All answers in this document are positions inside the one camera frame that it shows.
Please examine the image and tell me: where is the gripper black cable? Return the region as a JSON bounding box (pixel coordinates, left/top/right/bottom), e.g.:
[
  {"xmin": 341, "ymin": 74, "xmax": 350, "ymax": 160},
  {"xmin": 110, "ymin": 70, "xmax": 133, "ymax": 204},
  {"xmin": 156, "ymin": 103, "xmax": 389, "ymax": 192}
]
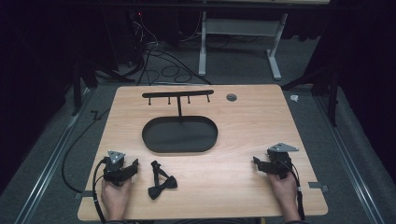
[
  {"xmin": 61, "ymin": 106, "xmax": 110, "ymax": 224},
  {"xmin": 281, "ymin": 159, "xmax": 306, "ymax": 222}
]

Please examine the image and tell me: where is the black hook rack with tray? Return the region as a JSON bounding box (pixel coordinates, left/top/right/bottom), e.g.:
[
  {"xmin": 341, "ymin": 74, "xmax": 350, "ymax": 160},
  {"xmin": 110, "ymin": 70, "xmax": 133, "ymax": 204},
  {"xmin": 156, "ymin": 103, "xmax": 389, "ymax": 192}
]
[{"xmin": 141, "ymin": 89, "xmax": 219, "ymax": 154}]

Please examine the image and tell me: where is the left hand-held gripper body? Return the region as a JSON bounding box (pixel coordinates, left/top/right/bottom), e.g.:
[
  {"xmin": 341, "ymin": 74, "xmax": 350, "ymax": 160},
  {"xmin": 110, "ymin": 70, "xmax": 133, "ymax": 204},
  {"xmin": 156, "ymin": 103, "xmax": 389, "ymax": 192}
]
[{"xmin": 102, "ymin": 149, "xmax": 132, "ymax": 188}]

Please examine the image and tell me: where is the black metal stand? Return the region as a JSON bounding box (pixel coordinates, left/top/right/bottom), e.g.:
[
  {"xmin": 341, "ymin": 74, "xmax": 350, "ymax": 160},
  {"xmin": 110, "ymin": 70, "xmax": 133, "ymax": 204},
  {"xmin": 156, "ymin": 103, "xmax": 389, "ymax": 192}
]
[
  {"xmin": 281, "ymin": 66, "xmax": 341, "ymax": 128},
  {"xmin": 70, "ymin": 60, "xmax": 99, "ymax": 118}
]

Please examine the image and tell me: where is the person's left hand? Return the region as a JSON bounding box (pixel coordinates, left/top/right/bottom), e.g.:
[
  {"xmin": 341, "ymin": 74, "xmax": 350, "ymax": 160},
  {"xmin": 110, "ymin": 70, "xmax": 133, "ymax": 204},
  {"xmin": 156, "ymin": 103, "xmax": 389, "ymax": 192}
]
[{"xmin": 100, "ymin": 177, "xmax": 134, "ymax": 218}]

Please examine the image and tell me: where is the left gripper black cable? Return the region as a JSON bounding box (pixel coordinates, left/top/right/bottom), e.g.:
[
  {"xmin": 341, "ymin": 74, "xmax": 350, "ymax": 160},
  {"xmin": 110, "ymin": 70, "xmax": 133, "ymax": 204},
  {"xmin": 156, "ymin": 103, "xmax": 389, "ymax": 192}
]
[{"xmin": 61, "ymin": 106, "xmax": 110, "ymax": 224}]

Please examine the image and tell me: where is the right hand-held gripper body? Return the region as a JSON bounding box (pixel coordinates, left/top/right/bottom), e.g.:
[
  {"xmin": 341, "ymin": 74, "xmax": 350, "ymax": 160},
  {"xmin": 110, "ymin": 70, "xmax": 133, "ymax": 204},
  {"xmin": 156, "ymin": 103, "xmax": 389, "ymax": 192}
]
[{"xmin": 265, "ymin": 142, "xmax": 300, "ymax": 180}]

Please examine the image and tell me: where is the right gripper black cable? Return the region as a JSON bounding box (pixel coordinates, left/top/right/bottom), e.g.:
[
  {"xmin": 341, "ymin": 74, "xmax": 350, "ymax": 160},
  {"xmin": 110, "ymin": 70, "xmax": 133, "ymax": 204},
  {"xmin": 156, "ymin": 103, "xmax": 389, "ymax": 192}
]
[{"xmin": 281, "ymin": 159, "xmax": 306, "ymax": 222}]

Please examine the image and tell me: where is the black bow tie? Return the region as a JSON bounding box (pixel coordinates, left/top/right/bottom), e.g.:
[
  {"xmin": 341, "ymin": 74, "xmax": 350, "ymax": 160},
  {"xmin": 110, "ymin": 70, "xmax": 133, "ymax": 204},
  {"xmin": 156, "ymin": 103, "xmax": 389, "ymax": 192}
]
[{"xmin": 147, "ymin": 160, "xmax": 178, "ymax": 201}]

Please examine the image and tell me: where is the white metal desk frame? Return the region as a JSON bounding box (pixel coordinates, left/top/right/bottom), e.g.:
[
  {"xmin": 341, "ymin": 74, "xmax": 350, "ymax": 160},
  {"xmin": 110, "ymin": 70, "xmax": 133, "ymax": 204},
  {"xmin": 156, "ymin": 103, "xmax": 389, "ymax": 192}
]
[{"xmin": 197, "ymin": 10, "xmax": 290, "ymax": 81}]

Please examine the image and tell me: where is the metal floor rail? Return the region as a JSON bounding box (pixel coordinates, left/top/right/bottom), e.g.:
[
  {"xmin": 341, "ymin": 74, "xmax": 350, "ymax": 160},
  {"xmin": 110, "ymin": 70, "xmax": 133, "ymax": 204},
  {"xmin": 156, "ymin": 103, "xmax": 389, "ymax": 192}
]
[
  {"xmin": 13, "ymin": 88, "xmax": 94, "ymax": 224},
  {"xmin": 312, "ymin": 94, "xmax": 387, "ymax": 224}
]

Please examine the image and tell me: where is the black floor cables bundle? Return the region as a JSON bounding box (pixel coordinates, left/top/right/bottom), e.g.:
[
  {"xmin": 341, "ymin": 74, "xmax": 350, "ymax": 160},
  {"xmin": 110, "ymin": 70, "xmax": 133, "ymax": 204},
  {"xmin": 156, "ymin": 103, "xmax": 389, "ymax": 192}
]
[{"xmin": 125, "ymin": 12, "xmax": 214, "ymax": 87}]

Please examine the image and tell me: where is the grey tape strip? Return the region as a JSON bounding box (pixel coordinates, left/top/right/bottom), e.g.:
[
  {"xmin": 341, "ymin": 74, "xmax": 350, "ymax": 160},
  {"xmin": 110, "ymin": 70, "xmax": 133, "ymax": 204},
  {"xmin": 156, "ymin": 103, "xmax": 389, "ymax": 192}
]
[
  {"xmin": 307, "ymin": 181, "xmax": 330, "ymax": 193},
  {"xmin": 74, "ymin": 189, "xmax": 94, "ymax": 201}
]

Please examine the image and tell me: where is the person's right hand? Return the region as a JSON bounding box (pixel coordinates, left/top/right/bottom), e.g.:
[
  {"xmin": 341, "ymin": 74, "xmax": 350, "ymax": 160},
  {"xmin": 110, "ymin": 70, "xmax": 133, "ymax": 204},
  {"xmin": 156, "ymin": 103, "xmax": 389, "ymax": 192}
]
[{"xmin": 266, "ymin": 171, "xmax": 299, "ymax": 211}]

